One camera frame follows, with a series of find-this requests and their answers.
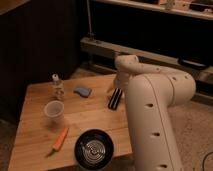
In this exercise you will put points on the orange carrot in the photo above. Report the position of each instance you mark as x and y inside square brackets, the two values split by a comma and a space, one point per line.
[57, 145]

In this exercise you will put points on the vertical metal pole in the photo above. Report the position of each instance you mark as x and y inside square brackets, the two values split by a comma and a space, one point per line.
[90, 32]

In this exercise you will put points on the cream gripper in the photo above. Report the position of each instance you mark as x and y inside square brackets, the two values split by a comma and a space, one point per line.
[110, 88]

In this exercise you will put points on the black striped eraser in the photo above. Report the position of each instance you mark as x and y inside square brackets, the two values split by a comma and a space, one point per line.
[115, 99]

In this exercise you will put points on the wooden table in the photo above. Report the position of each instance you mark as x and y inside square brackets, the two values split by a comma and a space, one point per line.
[36, 135]

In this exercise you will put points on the clear plastic bottle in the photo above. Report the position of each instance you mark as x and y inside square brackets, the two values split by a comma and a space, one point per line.
[58, 87]

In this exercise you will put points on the black bowl with spiral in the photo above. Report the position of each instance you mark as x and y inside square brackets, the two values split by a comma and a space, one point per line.
[94, 149]

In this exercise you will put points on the translucent ceramic cup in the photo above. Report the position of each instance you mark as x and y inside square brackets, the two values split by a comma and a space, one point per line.
[54, 111]

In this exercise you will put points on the wooden shelf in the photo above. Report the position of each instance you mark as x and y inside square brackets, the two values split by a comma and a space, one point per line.
[176, 7]

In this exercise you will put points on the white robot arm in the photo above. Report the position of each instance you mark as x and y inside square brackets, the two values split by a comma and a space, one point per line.
[149, 90]

